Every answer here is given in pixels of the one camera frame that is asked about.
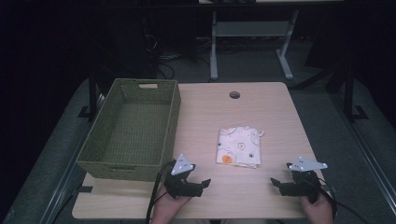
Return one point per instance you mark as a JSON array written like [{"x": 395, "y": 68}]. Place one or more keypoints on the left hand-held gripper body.
[{"x": 182, "y": 186}]

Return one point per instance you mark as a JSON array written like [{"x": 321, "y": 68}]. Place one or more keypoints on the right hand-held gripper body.
[{"x": 302, "y": 186}]

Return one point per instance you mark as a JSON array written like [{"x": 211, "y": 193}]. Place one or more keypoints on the patterned white cloth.
[{"x": 239, "y": 146}]

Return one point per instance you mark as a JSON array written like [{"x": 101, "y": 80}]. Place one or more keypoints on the green woven basket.
[{"x": 137, "y": 130}]

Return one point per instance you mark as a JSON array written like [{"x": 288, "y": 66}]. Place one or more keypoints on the person's left hand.
[{"x": 166, "y": 208}]

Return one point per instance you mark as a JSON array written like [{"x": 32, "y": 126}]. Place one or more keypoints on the person's right hand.
[{"x": 320, "y": 213}]

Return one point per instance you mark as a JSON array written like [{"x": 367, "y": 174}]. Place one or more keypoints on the black metal stand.
[
  {"x": 349, "y": 93},
  {"x": 92, "y": 93}
]

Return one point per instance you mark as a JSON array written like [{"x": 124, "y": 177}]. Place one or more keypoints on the black tape strip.
[{"x": 85, "y": 189}]

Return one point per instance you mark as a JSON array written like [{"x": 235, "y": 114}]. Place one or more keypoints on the white metal desk frame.
[{"x": 252, "y": 28}]

